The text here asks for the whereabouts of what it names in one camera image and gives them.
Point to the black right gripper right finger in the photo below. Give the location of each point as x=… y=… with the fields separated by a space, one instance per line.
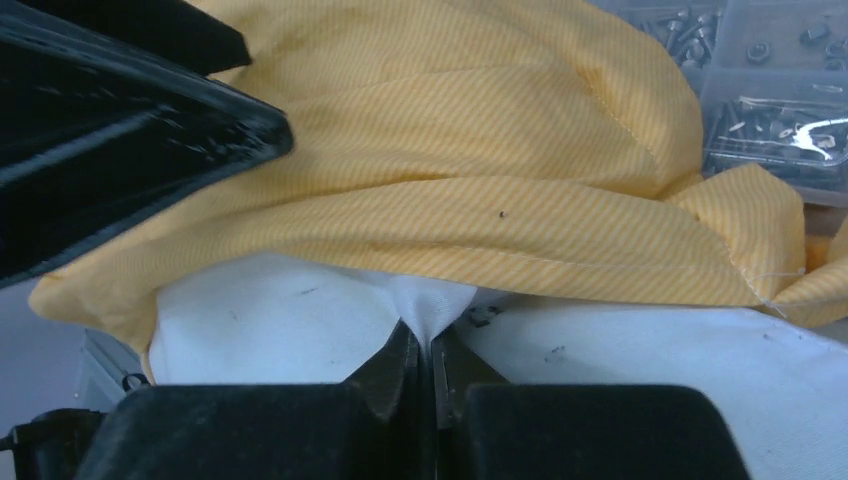
x=490 y=428

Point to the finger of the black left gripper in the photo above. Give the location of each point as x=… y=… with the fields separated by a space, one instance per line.
x=171 y=29
x=97 y=136

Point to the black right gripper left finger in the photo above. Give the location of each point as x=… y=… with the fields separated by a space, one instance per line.
x=364 y=427

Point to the orange Mickey Mouse pillowcase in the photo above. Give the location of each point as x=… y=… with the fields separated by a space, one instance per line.
x=541 y=147

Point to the white pillow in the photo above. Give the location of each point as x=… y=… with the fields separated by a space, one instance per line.
x=268 y=318

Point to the clear plastic screw box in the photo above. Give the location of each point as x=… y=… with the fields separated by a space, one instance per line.
x=771 y=77

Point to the aluminium frame rail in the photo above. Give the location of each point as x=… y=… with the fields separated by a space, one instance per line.
x=109 y=371

